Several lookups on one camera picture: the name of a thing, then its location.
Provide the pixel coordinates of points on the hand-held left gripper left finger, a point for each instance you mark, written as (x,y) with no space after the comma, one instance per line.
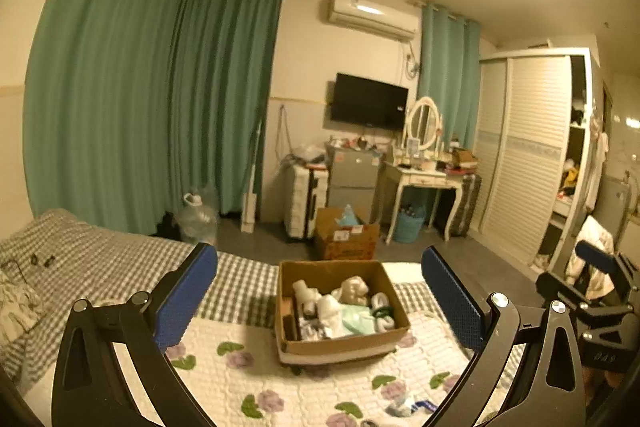
(185,297)

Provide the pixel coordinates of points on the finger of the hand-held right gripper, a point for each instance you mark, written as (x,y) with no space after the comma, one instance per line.
(595,257)
(560,288)

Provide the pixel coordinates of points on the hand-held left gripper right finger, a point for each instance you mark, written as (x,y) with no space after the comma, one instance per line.
(452,302)

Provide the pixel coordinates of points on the black and white socks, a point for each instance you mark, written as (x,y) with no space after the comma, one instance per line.
(382,309)

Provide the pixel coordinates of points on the small blue white packet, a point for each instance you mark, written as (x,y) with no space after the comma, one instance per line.
(412,404)

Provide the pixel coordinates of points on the grey patterned socks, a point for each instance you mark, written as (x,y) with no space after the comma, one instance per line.
(312,328)

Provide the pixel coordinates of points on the white padded jacket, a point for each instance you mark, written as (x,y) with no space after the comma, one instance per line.
(592,237)

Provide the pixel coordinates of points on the cream blanket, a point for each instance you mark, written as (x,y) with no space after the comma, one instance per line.
(406,274)

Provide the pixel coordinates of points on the black bag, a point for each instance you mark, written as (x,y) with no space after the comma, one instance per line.
(169,227)

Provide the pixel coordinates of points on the grey gingham bedsheet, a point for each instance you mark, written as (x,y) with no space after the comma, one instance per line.
(125,252)

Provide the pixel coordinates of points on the clear water jug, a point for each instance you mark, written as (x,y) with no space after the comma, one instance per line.
(197,222)

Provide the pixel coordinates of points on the floral quilted mat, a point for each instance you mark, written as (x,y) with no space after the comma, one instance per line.
(250,337)

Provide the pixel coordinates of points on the blue laundry basket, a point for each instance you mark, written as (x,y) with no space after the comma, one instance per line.
(409,227)

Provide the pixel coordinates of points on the dark suitcase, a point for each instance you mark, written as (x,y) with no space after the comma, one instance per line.
(465,204)

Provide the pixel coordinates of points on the white hanging garment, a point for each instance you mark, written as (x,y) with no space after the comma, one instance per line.
(600,157)

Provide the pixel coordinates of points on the white flat mop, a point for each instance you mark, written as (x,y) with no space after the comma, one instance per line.
(252,207)

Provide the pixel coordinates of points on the white louvred wardrobe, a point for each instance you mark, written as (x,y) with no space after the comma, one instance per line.
(525,157)

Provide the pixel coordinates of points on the cardboard box with labels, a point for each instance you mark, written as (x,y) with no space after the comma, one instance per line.
(345,242)

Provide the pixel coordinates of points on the white dressing table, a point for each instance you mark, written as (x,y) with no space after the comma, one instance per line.
(420,179)

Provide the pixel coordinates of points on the teal plastic bag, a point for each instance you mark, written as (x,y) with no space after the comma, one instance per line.
(349,216)

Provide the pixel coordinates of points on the eyeglasses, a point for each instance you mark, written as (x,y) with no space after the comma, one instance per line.
(42,260)

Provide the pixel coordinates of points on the white suitcase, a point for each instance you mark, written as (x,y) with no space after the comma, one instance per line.
(306,202)

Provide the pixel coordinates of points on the small grey fridge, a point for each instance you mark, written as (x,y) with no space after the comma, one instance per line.
(352,177)

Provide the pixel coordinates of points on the white oval mirror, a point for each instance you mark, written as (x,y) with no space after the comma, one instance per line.
(425,123)

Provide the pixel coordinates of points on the clear plastic bag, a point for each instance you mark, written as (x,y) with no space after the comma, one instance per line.
(309,154)

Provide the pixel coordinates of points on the green corner curtain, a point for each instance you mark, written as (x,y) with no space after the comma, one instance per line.
(225,92)

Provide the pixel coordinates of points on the wide green curtain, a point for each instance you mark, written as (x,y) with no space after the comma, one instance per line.
(110,82)

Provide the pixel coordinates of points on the narrow green curtain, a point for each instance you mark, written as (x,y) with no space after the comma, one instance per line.
(447,72)

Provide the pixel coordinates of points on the white air conditioner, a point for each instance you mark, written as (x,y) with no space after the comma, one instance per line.
(372,14)

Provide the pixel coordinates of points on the black wall television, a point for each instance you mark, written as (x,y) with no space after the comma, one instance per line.
(369,103)

